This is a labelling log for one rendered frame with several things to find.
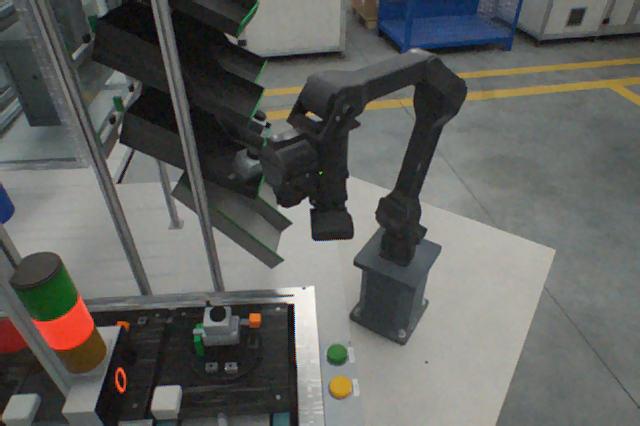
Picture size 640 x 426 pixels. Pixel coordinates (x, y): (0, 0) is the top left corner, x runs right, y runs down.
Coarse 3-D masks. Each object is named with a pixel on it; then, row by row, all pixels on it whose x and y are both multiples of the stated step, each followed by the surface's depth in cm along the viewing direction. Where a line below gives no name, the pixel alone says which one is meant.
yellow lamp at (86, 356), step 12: (96, 336) 53; (72, 348) 50; (84, 348) 51; (96, 348) 53; (60, 360) 52; (72, 360) 51; (84, 360) 52; (96, 360) 53; (72, 372) 53; (84, 372) 53
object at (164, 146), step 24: (144, 96) 88; (168, 96) 92; (144, 120) 81; (168, 120) 96; (192, 120) 95; (216, 120) 94; (144, 144) 85; (168, 144) 84; (216, 144) 97; (240, 144) 98; (216, 168) 92; (240, 192) 90
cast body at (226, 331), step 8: (208, 312) 82; (216, 312) 81; (224, 312) 81; (208, 320) 81; (216, 320) 80; (224, 320) 81; (232, 320) 84; (200, 328) 84; (208, 328) 80; (216, 328) 80; (224, 328) 80; (232, 328) 83; (208, 336) 82; (216, 336) 82; (224, 336) 82; (232, 336) 82; (208, 344) 83; (216, 344) 83; (224, 344) 83; (232, 344) 84
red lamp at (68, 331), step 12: (72, 312) 48; (84, 312) 50; (36, 324) 48; (48, 324) 47; (60, 324) 47; (72, 324) 48; (84, 324) 50; (48, 336) 48; (60, 336) 48; (72, 336) 49; (84, 336) 50; (60, 348) 50
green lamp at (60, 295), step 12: (60, 276) 45; (36, 288) 44; (48, 288) 44; (60, 288) 46; (72, 288) 48; (24, 300) 45; (36, 300) 44; (48, 300) 45; (60, 300) 46; (72, 300) 48; (36, 312) 46; (48, 312) 46; (60, 312) 47
